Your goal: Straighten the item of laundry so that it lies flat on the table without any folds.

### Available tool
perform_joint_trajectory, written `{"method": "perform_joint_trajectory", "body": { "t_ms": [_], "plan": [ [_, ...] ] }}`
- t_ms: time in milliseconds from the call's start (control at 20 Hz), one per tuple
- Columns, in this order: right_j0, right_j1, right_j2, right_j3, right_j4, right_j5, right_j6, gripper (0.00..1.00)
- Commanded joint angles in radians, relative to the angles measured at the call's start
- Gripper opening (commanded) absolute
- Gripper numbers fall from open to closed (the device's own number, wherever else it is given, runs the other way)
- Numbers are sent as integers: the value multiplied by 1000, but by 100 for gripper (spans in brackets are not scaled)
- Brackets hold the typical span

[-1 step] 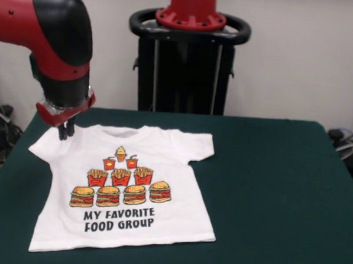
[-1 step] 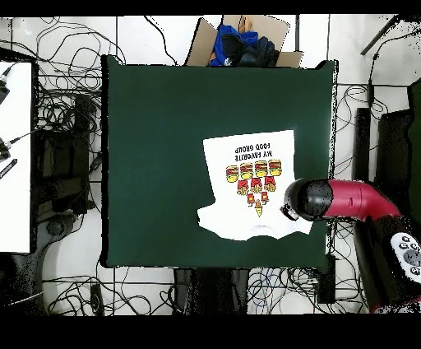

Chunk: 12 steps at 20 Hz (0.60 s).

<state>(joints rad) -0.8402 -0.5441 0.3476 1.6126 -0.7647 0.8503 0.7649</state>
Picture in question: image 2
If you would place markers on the grey pedestal leg with caster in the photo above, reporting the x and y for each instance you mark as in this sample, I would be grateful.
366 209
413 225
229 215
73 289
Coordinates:
54 228

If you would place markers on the white printed t-shirt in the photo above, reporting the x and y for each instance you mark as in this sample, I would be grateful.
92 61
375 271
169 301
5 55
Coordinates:
223 151

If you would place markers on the black rectangular box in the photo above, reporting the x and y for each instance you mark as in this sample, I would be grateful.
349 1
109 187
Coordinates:
326 283

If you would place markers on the white side table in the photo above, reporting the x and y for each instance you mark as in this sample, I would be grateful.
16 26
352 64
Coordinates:
16 197

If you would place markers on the black camera device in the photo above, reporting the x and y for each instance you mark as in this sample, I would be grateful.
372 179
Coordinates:
2 92
3 151

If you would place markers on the black metal stand base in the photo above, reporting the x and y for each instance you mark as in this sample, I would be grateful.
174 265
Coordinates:
80 131
394 138

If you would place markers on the brown cardboard box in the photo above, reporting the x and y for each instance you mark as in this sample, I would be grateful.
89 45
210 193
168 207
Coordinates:
200 49

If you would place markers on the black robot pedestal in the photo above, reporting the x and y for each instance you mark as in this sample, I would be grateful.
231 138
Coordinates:
184 289

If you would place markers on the dark green table cloth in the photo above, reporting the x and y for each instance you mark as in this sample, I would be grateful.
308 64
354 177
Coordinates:
164 98

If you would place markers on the blue garment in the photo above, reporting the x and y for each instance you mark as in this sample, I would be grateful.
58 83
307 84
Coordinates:
227 31

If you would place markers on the dark metal rod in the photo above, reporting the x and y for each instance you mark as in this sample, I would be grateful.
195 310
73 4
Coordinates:
378 36

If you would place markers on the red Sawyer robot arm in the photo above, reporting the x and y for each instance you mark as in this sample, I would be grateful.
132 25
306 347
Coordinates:
358 201

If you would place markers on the black label strip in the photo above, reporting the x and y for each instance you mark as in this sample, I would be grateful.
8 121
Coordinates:
8 168

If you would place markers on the black power strip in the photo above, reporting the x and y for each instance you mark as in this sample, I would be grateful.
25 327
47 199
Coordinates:
97 298

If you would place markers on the dark navy garment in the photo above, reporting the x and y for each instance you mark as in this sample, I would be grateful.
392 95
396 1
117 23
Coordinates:
260 52

